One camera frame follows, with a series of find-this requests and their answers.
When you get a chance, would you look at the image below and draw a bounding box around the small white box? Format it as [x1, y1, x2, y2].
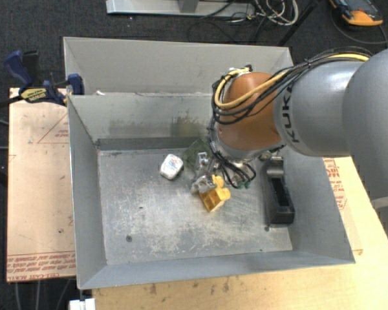
[159, 154, 185, 181]

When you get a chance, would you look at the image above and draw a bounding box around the yellow toy block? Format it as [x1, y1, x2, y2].
[199, 174, 232, 213]

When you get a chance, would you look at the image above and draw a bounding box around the clear green plastic box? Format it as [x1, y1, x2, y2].
[181, 138, 213, 171]

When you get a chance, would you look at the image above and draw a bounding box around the black and grey stapler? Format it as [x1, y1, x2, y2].
[264, 156, 296, 227]

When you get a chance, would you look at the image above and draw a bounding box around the grey metal bin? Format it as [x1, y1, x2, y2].
[63, 36, 356, 290]

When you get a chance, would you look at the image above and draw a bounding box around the brown cardboard board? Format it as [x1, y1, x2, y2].
[6, 87, 365, 283]

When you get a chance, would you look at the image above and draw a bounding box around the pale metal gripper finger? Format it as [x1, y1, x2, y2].
[189, 172, 215, 195]
[193, 152, 211, 174]

